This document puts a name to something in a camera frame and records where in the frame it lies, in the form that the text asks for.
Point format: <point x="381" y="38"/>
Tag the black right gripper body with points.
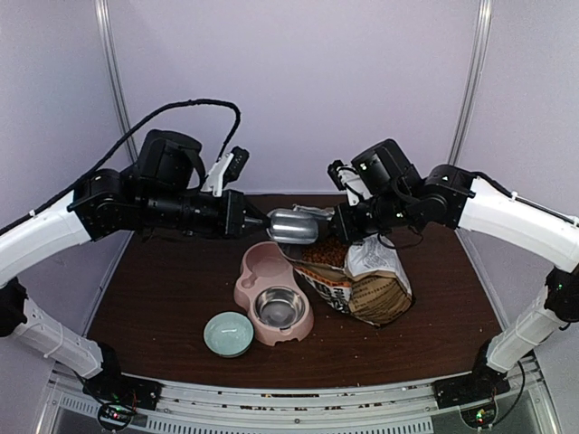
<point x="354" y="231"/>

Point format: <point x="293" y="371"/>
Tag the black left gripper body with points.
<point x="232" y="199"/>

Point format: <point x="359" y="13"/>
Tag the metal food scoop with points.
<point x="292" y="227"/>

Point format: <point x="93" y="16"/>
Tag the brown dog food bag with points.
<point x="371" y="287"/>

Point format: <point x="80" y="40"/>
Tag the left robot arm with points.
<point x="168" y="187"/>

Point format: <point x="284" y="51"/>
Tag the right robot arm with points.
<point x="385" y="191"/>

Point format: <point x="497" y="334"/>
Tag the pink double pet feeder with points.
<point x="263" y="266"/>

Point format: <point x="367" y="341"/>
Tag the brown kibble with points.
<point x="330" y="252"/>

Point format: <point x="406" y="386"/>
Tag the steel bowl insert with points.
<point x="279" y="307"/>

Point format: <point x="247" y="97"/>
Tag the light green ceramic bowl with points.
<point x="228" y="334"/>

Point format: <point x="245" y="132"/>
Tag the right circuit board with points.
<point x="479" y="417"/>

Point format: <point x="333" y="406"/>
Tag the circuit board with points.
<point x="112" y="416"/>
<point x="479" y="417"/>

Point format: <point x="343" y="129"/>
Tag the left circuit board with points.
<point x="112" y="416"/>

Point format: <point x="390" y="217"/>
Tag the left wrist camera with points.
<point x="226" y="170"/>

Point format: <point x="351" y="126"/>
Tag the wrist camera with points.
<point x="226" y="170"/>
<point x="346" y="179"/>

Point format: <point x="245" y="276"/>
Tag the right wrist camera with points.
<point x="346" y="179"/>

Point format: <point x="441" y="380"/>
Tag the left aluminium table rail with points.
<point x="82" y="277"/>

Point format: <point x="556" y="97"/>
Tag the front aluminium table rail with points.
<point x="403" y="407"/>

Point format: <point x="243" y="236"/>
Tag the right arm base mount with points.
<point x="468" y="388"/>

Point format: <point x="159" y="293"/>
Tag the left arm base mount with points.
<point x="128" y="391"/>

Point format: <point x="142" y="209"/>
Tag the left rear aluminium post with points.
<point x="111" y="60"/>

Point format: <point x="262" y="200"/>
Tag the aluminium post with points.
<point x="111" y="60"/>
<point x="477" y="59"/>

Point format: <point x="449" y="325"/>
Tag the right rear aluminium post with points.
<point x="477" y="59"/>

